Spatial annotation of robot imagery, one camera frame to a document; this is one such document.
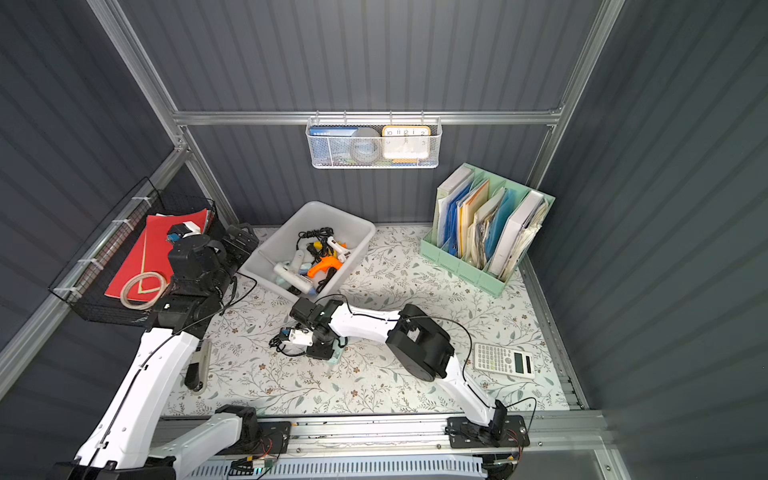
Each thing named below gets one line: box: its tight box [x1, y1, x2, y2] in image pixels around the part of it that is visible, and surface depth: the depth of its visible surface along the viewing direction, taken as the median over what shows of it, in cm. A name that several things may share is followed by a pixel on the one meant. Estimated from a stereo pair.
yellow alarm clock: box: [382, 125, 431, 163], surface depth 90 cm
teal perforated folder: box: [485, 188, 518, 261], surface depth 98 cm
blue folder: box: [444, 184, 472, 256], surface depth 102 cm
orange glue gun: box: [307, 256, 342, 278], surface depth 107 cm
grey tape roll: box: [349, 127, 381, 164], surface depth 89 cm
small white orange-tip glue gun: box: [327, 236, 351, 261], surface depth 108 cm
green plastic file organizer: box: [419, 163, 555, 296], surface depth 98 cm
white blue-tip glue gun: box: [274, 250, 317, 296], surface depth 100 cm
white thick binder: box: [490, 190, 545, 276], surface depth 93 cm
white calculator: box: [474, 342, 535, 379], surface depth 86 cm
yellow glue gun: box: [306, 241, 323, 255], surface depth 114 cm
